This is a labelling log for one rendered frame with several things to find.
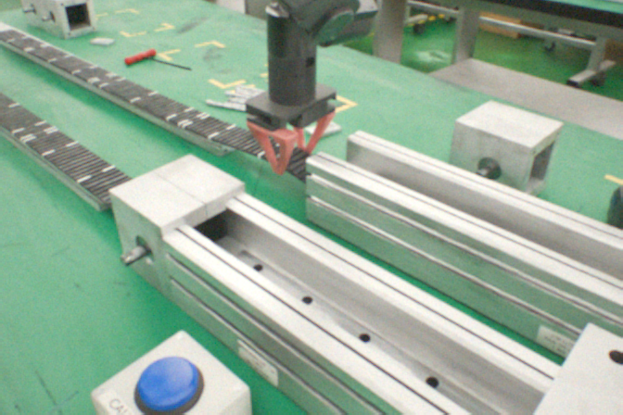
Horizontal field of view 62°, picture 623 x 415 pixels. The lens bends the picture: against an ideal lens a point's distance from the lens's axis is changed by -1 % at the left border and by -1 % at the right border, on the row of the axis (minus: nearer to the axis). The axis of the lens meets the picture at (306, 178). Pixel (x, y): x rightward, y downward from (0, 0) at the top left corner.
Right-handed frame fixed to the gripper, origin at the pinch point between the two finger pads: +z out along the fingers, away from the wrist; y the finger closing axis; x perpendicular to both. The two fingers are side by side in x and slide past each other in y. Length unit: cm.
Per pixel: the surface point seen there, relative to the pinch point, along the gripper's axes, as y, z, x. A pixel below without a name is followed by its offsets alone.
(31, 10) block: 15, 4, 101
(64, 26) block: 15, 5, 85
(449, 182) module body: 1.5, -5.1, -20.8
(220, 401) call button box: -31.1, -4.1, -20.6
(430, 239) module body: -5.9, -3.3, -22.9
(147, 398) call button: -34.5, -5.3, -17.4
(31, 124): -16.3, 1.7, 37.6
